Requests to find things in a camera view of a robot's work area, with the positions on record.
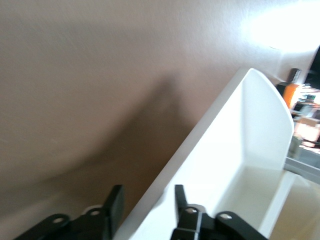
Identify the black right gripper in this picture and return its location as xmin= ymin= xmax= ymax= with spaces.
xmin=306 ymin=44 xmax=320 ymax=91

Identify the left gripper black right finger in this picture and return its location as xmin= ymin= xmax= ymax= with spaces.
xmin=171 ymin=184 xmax=270 ymax=240

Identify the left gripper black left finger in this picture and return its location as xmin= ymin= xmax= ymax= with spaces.
xmin=13 ymin=184 xmax=125 ymax=240

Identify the white plastic drawer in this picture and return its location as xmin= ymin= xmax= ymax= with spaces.
xmin=113 ymin=67 xmax=296 ymax=240

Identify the orange button box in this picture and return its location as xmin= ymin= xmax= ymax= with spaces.
xmin=276 ymin=81 xmax=301 ymax=111

